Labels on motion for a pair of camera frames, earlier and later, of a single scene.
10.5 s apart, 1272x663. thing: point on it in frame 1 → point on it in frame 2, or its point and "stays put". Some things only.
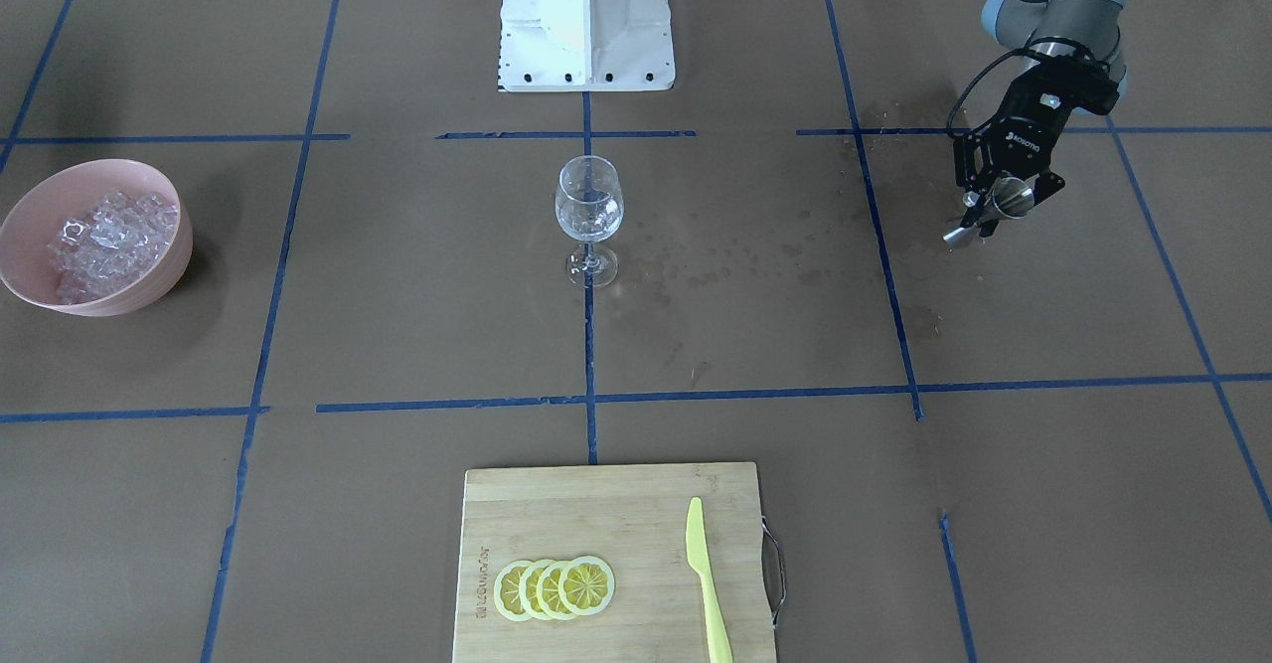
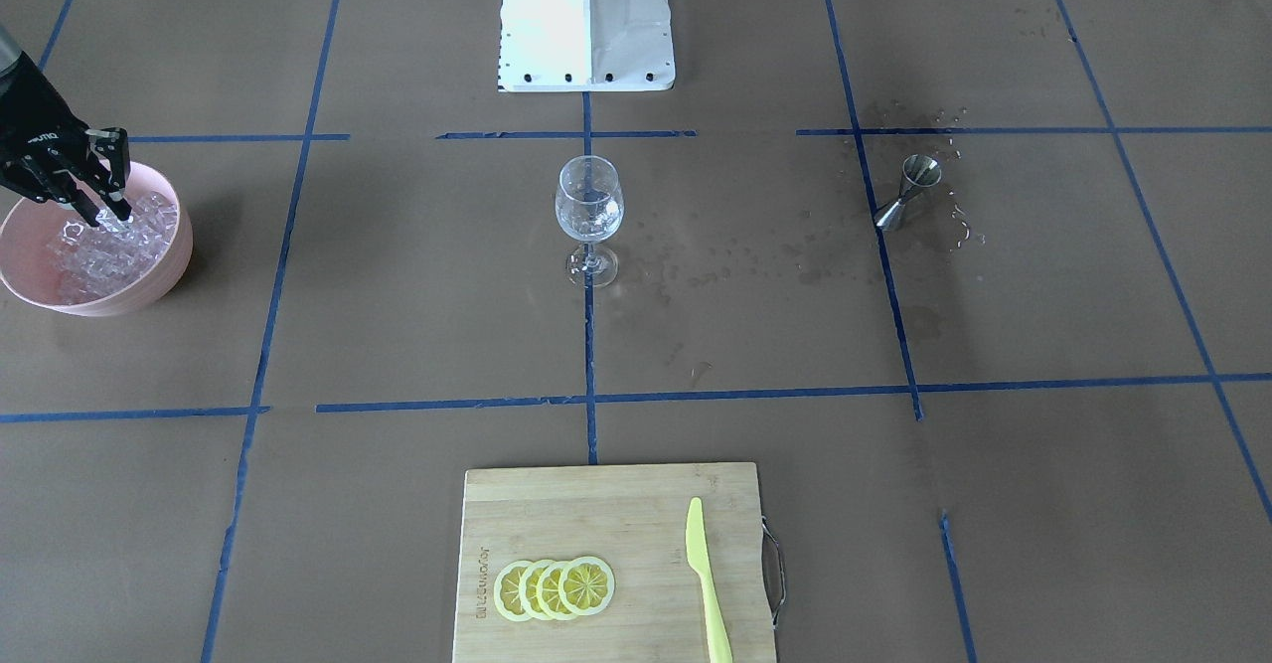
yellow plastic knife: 719,645 stays put
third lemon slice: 548,591 stays put
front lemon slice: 506,588 stays put
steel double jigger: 1010,198 → 918,171
